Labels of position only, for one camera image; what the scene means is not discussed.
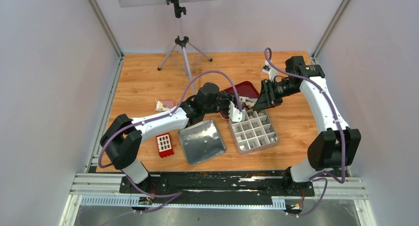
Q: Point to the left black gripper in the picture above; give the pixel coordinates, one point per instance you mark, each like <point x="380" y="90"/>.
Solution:
<point x="228" y="97"/>

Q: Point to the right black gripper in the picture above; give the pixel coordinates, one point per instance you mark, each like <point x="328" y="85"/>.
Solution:
<point x="267" y="98"/>

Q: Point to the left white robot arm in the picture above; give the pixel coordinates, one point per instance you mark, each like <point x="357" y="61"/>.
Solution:
<point x="122" y="140"/>

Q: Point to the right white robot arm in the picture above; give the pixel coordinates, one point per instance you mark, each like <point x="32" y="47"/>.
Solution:
<point x="336" y="144"/>

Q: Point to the red lacquer tray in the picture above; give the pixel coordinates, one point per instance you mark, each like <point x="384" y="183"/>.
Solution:
<point x="245" y="89"/>

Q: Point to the silver compartment tin box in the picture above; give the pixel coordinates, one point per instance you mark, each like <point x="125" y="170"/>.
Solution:
<point x="254" y="133"/>

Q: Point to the silver tin lid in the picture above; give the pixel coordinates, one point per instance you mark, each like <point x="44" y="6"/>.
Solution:
<point x="201" y="142"/>

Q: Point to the pink white card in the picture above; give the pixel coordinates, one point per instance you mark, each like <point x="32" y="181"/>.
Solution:
<point x="164" y="105"/>

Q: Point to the red small box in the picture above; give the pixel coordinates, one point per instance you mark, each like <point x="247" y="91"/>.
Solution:
<point x="164" y="145"/>

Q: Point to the grey tripod stand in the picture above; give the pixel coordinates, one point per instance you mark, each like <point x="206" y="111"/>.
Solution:
<point x="182" y="41"/>

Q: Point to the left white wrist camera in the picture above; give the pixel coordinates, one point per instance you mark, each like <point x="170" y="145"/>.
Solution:
<point x="235" y="115"/>

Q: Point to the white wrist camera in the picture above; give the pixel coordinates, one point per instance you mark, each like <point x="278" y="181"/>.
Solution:
<point x="272" y="72"/>
<point x="235" y="115"/>

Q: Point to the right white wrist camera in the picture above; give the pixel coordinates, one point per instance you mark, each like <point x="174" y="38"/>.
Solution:
<point x="272" y="72"/>

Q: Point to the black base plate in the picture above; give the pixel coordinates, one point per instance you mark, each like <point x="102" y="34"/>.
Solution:
<point x="226" y="187"/>

